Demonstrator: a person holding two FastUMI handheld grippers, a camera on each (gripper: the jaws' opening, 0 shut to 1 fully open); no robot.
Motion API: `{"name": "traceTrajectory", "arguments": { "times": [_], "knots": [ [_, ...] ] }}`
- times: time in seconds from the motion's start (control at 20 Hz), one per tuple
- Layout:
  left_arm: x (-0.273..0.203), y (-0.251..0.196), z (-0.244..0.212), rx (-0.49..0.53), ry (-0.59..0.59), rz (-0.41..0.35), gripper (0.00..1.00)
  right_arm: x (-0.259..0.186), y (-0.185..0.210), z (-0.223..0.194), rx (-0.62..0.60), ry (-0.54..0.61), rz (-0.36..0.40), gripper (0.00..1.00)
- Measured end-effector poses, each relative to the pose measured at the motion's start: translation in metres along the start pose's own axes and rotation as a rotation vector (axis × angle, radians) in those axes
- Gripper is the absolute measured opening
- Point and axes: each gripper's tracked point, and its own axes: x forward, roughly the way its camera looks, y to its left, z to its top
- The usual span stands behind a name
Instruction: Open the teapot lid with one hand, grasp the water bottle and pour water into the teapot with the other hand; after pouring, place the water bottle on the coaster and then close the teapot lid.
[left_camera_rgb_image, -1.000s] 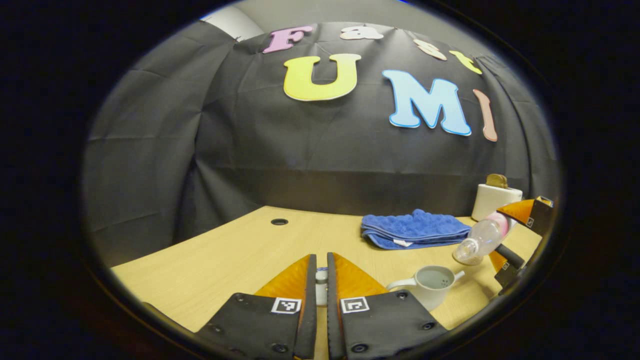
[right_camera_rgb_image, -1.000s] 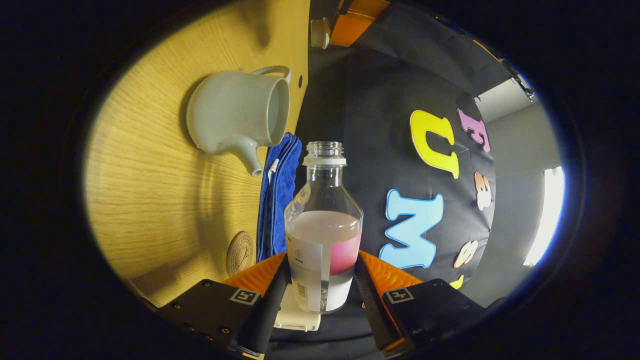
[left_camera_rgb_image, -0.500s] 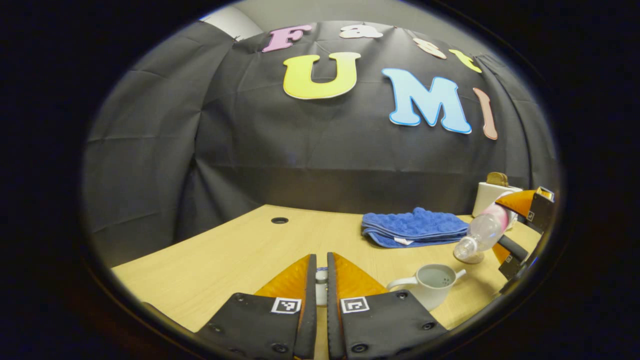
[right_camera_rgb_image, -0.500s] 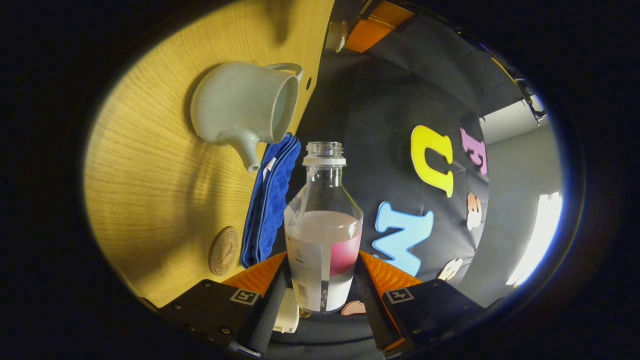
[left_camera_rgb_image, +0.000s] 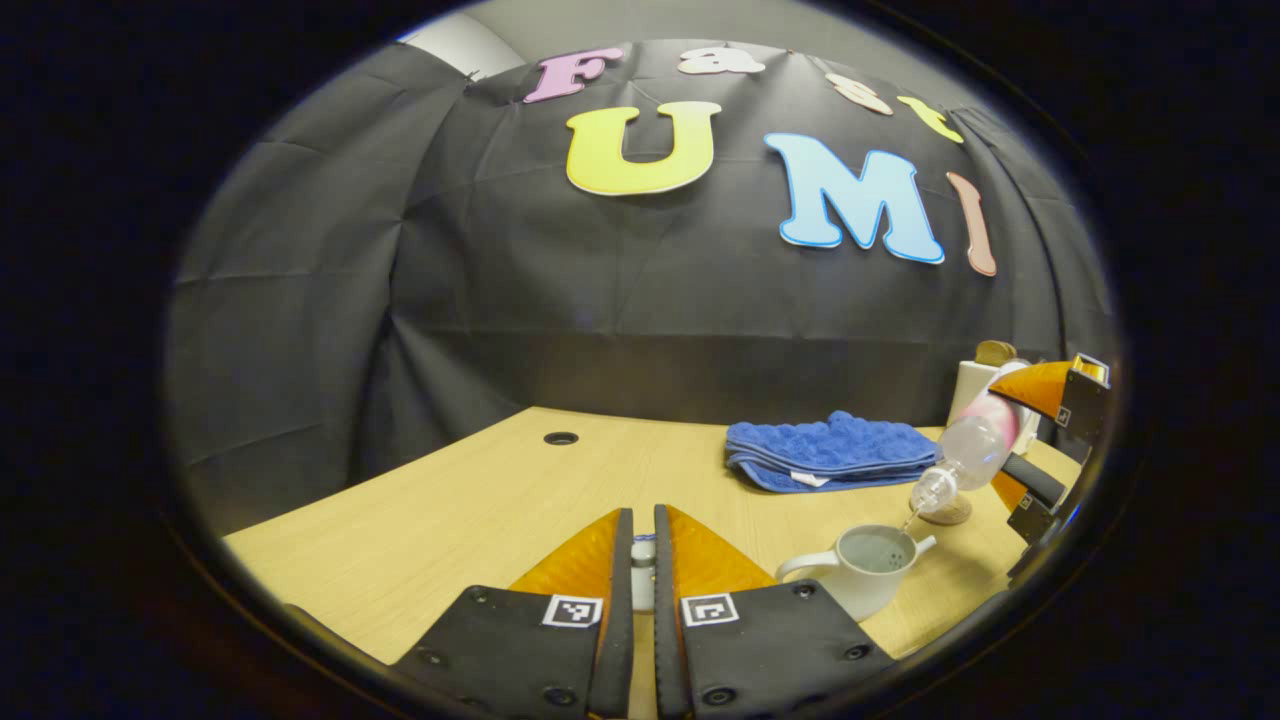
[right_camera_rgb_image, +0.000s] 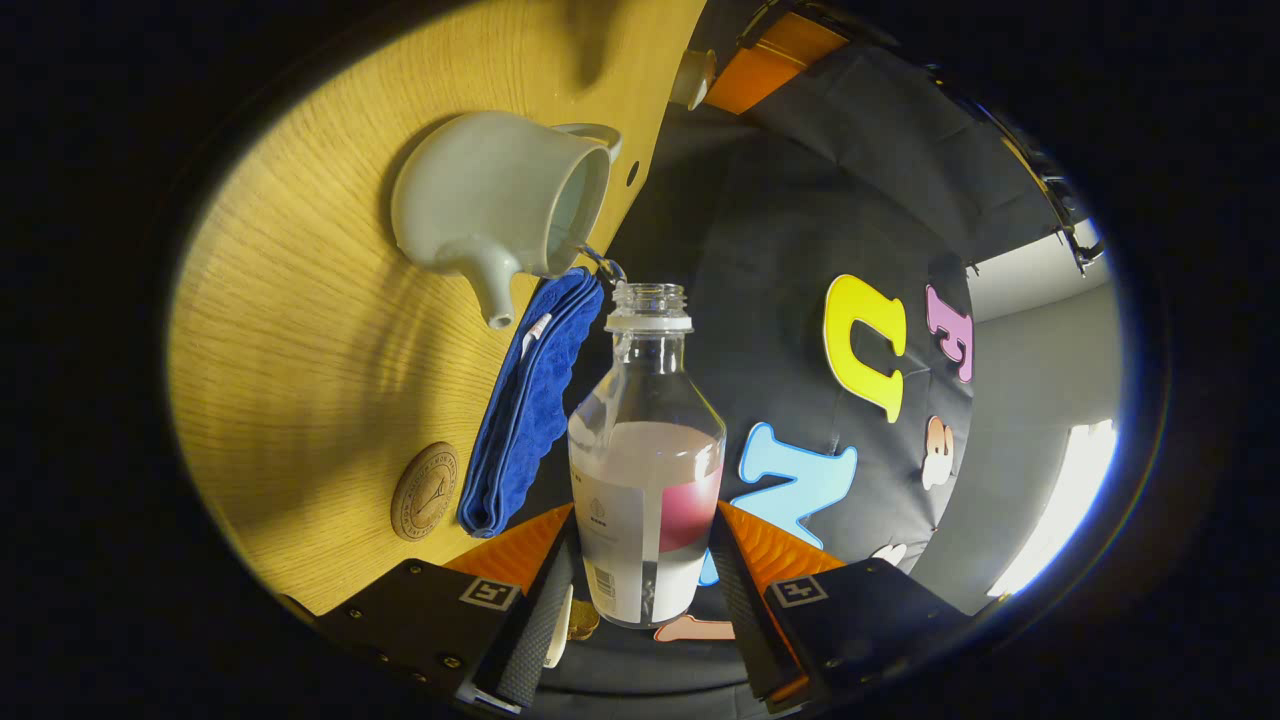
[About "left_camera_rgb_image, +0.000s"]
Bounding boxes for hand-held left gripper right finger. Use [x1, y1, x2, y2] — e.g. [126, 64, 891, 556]
[652, 503, 896, 720]

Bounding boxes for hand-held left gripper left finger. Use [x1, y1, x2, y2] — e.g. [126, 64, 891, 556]
[390, 506, 637, 720]

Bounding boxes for clear water bottle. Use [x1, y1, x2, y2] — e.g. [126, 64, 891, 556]
[910, 390, 1023, 517]

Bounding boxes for round wooden coaster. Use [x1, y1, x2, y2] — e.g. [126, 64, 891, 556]
[918, 492, 974, 527]

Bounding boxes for white teacup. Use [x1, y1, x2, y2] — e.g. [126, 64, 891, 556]
[775, 523, 939, 623]

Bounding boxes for white toaster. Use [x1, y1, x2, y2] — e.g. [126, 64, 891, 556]
[948, 360, 1043, 453]

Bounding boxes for folded blue towel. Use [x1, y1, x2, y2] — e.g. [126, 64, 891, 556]
[725, 410, 941, 495]

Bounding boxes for black backdrop cloth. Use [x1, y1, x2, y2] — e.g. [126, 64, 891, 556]
[165, 38, 1117, 536]

